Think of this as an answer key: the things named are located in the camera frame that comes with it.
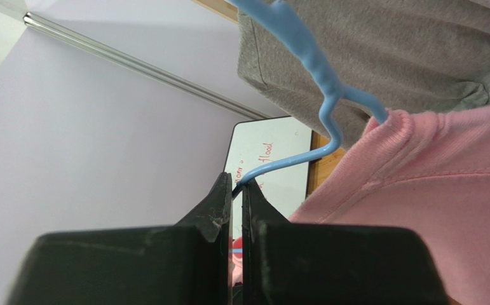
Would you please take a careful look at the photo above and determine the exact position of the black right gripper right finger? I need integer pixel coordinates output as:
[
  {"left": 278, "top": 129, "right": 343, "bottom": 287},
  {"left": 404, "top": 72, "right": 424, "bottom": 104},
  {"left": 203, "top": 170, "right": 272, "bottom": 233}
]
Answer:
[{"left": 242, "top": 181, "right": 449, "bottom": 304}]

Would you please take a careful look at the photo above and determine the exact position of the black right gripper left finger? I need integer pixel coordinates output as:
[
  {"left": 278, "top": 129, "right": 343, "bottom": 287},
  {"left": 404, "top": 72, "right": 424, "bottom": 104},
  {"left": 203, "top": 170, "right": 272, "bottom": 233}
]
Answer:
[{"left": 7, "top": 172, "right": 232, "bottom": 304}]

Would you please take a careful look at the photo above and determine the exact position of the bright pink t shirt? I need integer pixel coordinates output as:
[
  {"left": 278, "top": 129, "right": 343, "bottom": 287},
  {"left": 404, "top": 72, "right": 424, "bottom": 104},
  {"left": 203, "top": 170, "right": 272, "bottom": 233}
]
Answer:
[{"left": 231, "top": 102, "right": 490, "bottom": 305}]

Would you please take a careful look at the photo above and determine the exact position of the blue wire hanger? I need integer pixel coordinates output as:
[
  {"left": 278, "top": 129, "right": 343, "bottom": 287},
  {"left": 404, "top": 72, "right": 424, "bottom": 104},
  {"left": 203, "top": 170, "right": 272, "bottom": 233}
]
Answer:
[{"left": 228, "top": 0, "right": 390, "bottom": 200}]

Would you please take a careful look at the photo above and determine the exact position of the grey adidas t shirt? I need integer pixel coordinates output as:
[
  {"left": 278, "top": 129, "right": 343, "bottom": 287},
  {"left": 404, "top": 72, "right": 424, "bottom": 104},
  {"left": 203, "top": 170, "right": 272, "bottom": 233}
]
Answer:
[{"left": 237, "top": 1, "right": 490, "bottom": 135}]

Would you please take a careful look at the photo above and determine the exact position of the whiteboard with red writing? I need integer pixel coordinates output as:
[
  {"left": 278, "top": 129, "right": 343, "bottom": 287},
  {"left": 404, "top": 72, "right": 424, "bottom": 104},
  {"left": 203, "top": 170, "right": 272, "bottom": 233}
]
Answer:
[{"left": 223, "top": 116, "right": 314, "bottom": 240}]

